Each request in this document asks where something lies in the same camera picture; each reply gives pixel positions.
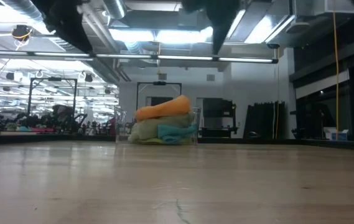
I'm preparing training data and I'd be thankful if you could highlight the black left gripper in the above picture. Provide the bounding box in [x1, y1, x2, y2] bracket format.
[181, 0, 241, 56]

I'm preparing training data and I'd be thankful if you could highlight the orange microfiber towel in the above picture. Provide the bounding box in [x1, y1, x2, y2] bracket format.
[134, 95, 193, 123]

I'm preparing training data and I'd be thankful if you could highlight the teal microfiber towel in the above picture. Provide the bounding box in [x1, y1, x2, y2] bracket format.
[157, 123, 199, 145]

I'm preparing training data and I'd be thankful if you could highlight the pale green teal-edged towel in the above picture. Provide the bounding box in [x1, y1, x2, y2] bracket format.
[128, 113, 196, 144]

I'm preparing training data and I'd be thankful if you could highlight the black cabinet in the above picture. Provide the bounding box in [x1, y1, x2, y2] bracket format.
[202, 97, 238, 138]

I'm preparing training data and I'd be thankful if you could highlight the black curtain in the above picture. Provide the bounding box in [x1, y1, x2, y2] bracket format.
[244, 100, 287, 139]

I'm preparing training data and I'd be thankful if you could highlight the ceiling light strip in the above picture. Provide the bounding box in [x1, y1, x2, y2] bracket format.
[0, 50, 279, 64]

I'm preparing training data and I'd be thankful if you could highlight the white ceiling unit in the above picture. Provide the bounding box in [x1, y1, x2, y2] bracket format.
[285, 0, 354, 34]

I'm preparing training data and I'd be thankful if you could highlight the clear plastic bin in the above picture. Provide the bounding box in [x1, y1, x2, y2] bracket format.
[113, 105, 202, 146]

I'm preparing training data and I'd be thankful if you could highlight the white blue box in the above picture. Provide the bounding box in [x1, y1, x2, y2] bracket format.
[322, 126, 350, 142]

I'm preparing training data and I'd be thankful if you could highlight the person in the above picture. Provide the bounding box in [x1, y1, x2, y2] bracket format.
[50, 104, 75, 125]

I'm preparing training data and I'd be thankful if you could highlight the black stand frame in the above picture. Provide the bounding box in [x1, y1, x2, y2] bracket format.
[28, 77, 78, 123]
[136, 81, 183, 108]

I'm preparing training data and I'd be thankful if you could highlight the silver ceiling duct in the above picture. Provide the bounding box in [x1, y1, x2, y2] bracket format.
[1, 0, 128, 57]

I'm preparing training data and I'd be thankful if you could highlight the ceiling cable reel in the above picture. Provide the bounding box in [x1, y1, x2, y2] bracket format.
[11, 24, 34, 44]

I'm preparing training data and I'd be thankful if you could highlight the black aluminium table frame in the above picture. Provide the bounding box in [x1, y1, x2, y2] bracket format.
[0, 133, 354, 152]

